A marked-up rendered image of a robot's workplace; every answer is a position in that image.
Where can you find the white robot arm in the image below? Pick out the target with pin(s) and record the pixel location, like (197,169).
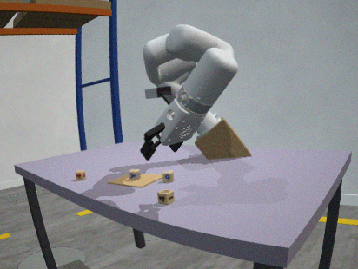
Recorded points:
(201,87)

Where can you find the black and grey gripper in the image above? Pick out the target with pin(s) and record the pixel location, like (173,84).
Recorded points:
(177,124)

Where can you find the tan flat mat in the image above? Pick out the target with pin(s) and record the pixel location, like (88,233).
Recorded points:
(145,180)

